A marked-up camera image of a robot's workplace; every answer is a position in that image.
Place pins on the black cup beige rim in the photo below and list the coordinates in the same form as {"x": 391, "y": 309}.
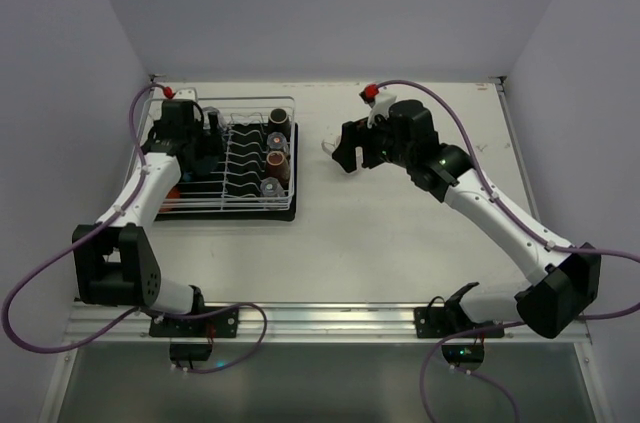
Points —
{"x": 279, "y": 122}

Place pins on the large clear glass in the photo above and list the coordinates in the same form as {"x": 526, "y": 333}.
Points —
{"x": 210, "y": 110}

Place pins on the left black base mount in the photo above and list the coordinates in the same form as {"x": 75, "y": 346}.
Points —
{"x": 192, "y": 341}

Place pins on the clear small glass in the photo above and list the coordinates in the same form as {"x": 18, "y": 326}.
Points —
{"x": 271, "y": 190}
{"x": 277, "y": 142}

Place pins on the grey mug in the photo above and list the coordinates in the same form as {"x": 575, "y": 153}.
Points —
{"x": 198, "y": 169}

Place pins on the aluminium mounting rail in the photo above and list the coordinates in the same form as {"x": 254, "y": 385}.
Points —
{"x": 310, "y": 323}

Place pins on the brown cup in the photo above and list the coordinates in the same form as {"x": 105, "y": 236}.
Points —
{"x": 277, "y": 166}

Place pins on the white wire dish rack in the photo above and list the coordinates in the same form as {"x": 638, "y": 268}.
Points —
{"x": 244, "y": 110}

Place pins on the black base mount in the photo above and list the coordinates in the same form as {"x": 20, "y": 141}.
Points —
{"x": 441, "y": 318}
{"x": 192, "y": 341}

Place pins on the orange cup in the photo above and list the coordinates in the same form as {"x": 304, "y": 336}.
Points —
{"x": 174, "y": 194}

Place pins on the white mug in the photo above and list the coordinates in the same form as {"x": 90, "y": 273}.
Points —
{"x": 329, "y": 146}

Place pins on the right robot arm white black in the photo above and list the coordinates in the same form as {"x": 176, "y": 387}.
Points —
{"x": 558, "y": 285}

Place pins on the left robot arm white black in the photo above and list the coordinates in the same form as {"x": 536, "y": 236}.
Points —
{"x": 114, "y": 260}

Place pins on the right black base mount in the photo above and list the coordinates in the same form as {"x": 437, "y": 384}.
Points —
{"x": 441, "y": 318}

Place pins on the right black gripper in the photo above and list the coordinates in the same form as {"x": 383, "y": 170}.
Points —
{"x": 365, "y": 144}

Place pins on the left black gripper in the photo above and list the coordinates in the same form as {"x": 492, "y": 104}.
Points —
{"x": 201, "y": 158}

